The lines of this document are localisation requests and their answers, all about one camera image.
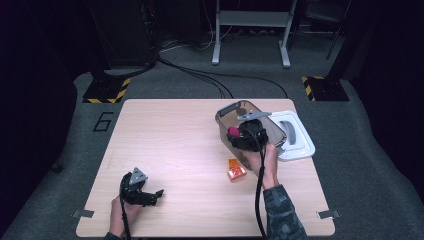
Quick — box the left hand-held gripper cable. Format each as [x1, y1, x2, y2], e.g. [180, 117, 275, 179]
[119, 173, 134, 240]

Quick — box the black floor cable bundle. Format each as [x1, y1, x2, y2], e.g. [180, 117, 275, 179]
[156, 56, 234, 100]

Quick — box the white lid with grey handle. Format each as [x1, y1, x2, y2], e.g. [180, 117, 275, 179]
[268, 109, 316, 162]

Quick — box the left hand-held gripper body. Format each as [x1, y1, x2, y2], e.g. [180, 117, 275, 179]
[119, 167, 158, 208]

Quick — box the black equipment rack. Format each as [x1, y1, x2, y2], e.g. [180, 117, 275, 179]
[88, 0, 158, 68]

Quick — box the grey tape tab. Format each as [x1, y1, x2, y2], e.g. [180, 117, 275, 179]
[316, 209, 341, 220]
[72, 209, 95, 219]

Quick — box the thin black floor cable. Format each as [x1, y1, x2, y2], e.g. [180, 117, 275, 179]
[213, 73, 289, 99]

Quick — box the right hand-held gripper cable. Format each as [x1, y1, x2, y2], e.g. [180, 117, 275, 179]
[241, 121, 269, 240]

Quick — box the person's left hand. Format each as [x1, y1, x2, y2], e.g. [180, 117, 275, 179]
[109, 195, 143, 237]

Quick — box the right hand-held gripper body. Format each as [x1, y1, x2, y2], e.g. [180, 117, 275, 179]
[237, 111, 273, 153]

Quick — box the hazard-striped base plate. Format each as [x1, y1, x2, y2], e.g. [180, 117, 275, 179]
[82, 77, 132, 104]
[301, 75, 351, 102]

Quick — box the thick black floor cable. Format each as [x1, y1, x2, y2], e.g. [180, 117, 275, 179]
[103, 33, 161, 79]

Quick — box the dark metal stand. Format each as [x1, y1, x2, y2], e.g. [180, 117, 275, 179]
[299, 0, 351, 61]

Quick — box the hand-held gripper cable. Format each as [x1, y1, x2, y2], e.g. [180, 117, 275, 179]
[241, 121, 269, 240]
[119, 173, 134, 240]

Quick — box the person's right hand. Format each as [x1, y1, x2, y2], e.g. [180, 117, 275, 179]
[244, 143, 281, 191]

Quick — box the brown translucent storage box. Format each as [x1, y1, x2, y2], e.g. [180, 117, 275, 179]
[214, 99, 288, 171]

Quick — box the white metal stand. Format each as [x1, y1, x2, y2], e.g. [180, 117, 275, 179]
[211, 0, 299, 69]

